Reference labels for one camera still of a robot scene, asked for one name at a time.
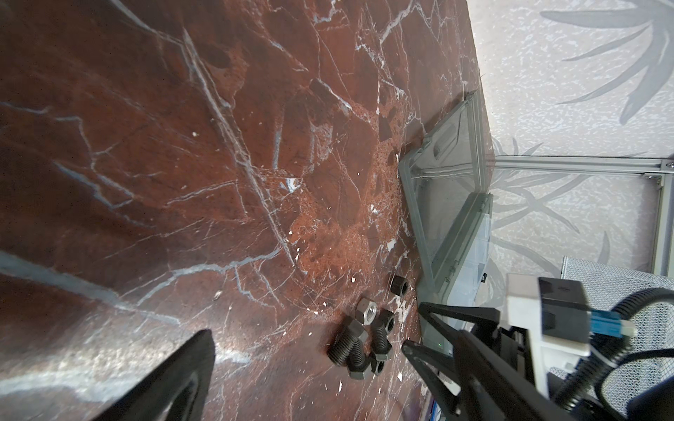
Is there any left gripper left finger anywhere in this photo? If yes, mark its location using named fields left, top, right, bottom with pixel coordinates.
left=97, top=329, right=216, bottom=420

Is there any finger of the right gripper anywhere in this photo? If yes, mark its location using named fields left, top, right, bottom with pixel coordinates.
left=418, top=302, right=500, bottom=337
left=401, top=340, right=463, bottom=420

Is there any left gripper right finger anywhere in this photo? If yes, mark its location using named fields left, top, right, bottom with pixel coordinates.
left=453, top=331, right=571, bottom=420

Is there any small black hex nut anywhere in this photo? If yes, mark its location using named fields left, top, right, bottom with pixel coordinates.
left=389, top=275, right=409, bottom=296

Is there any black hex bolt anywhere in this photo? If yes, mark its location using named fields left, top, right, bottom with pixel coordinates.
left=347, top=340, right=371, bottom=381
left=328, top=316, right=369, bottom=366
left=370, top=309, right=395, bottom=361

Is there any silver hex nut threaded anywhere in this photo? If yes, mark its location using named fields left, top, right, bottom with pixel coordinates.
left=355, top=298, right=377, bottom=326

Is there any grey plastic organizer box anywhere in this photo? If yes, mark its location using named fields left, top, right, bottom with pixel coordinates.
left=398, top=88, right=495, bottom=354

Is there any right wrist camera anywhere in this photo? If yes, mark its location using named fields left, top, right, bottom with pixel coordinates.
left=501, top=274, right=638, bottom=398

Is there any white wire mesh basket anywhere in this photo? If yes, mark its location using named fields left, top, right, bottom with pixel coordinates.
left=550, top=257, right=673, bottom=420

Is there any aluminium frame rail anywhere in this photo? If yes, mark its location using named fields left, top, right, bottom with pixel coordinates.
left=495, top=155, right=673, bottom=175

